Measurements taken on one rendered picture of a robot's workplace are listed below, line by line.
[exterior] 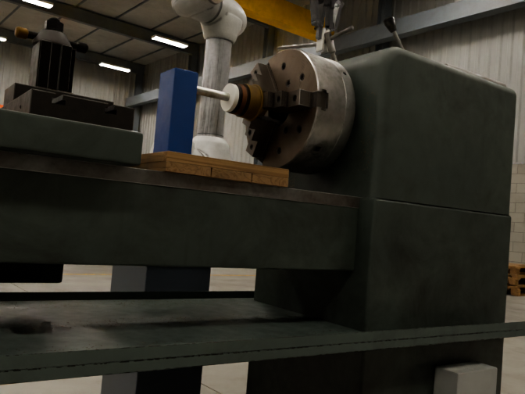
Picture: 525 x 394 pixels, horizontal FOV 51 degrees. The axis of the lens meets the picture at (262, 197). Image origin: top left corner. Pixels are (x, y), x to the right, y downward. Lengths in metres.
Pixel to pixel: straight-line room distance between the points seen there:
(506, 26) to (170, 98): 12.51
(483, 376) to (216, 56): 1.41
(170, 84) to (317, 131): 0.36
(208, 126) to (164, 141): 0.85
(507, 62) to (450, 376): 11.88
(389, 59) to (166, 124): 0.57
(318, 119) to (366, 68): 0.21
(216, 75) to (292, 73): 0.74
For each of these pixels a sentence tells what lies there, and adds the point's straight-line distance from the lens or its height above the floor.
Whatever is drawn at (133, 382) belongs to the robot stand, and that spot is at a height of 0.24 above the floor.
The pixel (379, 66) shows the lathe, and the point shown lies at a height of 1.19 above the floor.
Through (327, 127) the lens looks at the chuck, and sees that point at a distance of 1.37.
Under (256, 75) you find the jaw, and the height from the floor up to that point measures 1.16.
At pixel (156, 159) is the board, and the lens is 1.13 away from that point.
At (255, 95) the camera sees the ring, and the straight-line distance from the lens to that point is 1.38.
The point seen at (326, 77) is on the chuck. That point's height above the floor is 1.15.
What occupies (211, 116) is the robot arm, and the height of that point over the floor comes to 1.16.
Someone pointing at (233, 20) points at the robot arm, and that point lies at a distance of 2.20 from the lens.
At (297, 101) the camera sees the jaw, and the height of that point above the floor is 1.08.
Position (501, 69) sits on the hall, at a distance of 13.30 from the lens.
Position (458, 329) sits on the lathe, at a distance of 1.53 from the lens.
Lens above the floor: 0.78
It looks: 3 degrees up
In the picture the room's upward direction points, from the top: 5 degrees clockwise
